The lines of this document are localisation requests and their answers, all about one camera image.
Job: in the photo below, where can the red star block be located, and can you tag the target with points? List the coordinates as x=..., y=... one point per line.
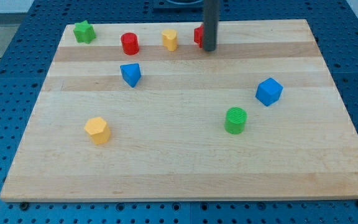
x=198, y=36

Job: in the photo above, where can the yellow heart block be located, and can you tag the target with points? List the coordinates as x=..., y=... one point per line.
x=169, y=39

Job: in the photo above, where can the green star block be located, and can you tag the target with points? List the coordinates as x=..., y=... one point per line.
x=84, y=32

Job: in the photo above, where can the wooden board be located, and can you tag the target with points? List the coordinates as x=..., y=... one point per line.
x=168, y=141

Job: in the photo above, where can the green cylinder block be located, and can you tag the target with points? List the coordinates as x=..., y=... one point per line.
x=235, y=120

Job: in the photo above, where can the blue triangle block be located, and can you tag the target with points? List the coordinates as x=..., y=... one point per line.
x=131, y=73

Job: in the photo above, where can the yellow hexagon block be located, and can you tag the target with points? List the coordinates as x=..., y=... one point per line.
x=98, y=130

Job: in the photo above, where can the red cylinder block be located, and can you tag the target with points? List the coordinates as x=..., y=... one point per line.
x=130, y=43

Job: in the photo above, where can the blue cube block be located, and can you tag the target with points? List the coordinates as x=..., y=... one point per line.
x=269, y=91

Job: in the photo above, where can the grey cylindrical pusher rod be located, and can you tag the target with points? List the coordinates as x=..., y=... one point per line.
x=210, y=23

